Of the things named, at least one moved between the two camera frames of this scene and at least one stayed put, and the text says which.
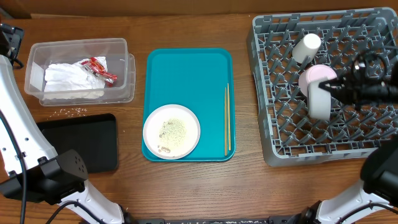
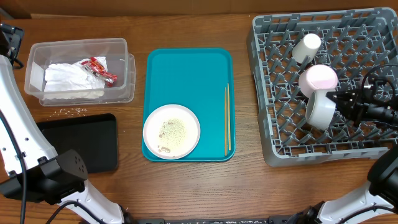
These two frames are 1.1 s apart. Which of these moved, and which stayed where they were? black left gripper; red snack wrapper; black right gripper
Moved: black right gripper
Stayed: red snack wrapper; black left gripper
